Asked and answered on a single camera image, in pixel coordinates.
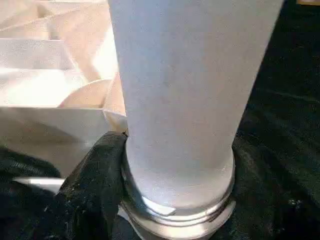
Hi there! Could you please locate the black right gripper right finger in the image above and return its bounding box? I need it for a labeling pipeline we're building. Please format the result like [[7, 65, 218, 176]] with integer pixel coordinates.
[[222, 143, 320, 240]]

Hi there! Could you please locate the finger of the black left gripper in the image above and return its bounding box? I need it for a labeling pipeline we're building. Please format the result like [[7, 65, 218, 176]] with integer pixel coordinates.
[[0, 146, 61, 181], [0, 186, 57, 226]]

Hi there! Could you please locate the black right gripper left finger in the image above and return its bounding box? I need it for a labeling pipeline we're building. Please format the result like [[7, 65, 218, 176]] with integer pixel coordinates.
[[37, 131, 128, 240]]

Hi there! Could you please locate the white plastic table top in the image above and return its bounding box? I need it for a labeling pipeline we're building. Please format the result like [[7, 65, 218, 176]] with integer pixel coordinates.
[[0, 0, 237, 240]]

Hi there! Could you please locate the white tapered table leg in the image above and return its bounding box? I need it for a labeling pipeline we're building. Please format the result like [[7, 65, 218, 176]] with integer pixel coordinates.
[[108, 0, 285, 220]]

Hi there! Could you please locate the black work mat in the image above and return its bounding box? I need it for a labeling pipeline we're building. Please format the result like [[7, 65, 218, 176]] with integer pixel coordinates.
[[0, 0, 320, 240]]

